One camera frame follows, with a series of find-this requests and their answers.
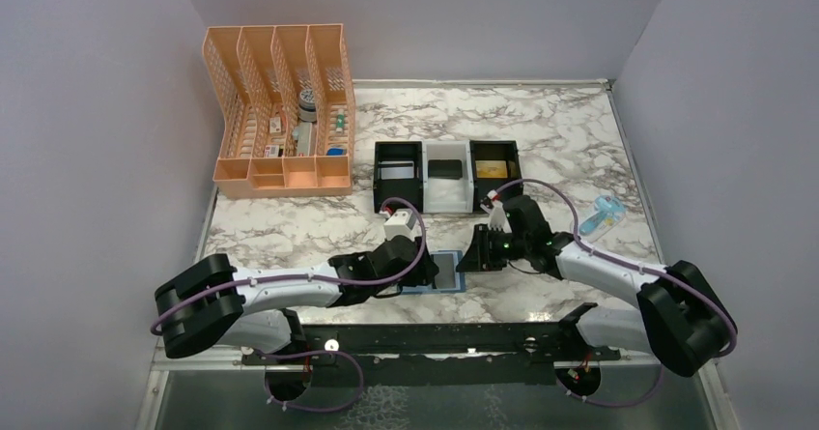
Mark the light blue tape dispenser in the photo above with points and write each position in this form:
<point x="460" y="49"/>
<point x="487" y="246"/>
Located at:
<point x="606" y="212"/>

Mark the green white small bottle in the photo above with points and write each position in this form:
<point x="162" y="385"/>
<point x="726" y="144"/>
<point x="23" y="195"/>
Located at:
<point x="340" y="122"/>

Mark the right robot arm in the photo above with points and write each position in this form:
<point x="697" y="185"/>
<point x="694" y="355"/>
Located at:
<point x="673" y="313"/>

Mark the black left card tray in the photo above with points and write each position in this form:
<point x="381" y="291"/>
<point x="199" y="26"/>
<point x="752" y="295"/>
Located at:
<point x="387" y="152"/>

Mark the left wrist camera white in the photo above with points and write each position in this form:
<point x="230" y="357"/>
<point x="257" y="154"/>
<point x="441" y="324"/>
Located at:
<point x="400" y="223"/>

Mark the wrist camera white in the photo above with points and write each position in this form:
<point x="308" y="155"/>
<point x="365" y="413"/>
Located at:
<point x="400" y="223"/>
<point x="497" y="216"/>

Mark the black card tray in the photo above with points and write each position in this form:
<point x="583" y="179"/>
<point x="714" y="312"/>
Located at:
<point x="495" y="150"/>
<point x="387" y="152"/>

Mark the blue card holder wallet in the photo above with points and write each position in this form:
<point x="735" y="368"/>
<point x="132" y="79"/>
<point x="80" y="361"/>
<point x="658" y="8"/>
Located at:
<point x="429" y="289"/>

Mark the orange plastic desk organizer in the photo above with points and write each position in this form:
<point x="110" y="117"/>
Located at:
<point x="257" y="72"/>

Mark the white middle card tray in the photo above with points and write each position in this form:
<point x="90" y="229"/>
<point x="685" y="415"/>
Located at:
<point x="448" y="196"/>

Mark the black right card tray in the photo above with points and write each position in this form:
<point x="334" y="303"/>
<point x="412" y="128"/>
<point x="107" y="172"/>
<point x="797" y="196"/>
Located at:
<point x="495" y="150"/>

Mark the aluminium frame rail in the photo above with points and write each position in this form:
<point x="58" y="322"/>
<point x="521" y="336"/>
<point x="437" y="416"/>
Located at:
<point x="215" y="391"/>

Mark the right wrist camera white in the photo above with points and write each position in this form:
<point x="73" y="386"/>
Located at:
<point x="497" y="216"/>

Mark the black card in middle tray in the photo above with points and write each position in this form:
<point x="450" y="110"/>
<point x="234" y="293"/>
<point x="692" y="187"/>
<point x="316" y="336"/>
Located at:
<point x="447" y="169"/>

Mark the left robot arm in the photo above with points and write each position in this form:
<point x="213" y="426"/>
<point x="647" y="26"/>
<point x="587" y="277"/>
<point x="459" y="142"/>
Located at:
<point x="214" y="302"/>

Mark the round tin in organizer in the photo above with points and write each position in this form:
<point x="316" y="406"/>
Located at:
<point x="307" y="111"/>

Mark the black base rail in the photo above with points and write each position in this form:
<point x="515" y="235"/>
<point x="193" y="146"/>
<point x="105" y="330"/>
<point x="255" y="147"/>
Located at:
<point x="551" y="341"/>

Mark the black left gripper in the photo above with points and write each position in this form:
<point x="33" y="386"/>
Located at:
<point x="424" y="275"/>

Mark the gold card in right tray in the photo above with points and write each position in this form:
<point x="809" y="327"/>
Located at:
<point x="491" y="169"/>

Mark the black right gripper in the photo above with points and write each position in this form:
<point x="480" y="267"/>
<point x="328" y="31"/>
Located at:
<point x="477" y="256"/>

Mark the silver crest card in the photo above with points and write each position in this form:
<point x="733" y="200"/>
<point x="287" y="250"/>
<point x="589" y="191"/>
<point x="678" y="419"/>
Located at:
<point x="397" y="171"/>

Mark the white red labelled box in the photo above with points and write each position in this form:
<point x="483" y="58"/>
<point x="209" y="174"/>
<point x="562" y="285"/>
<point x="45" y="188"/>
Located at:
<point x="272" y="151"/>

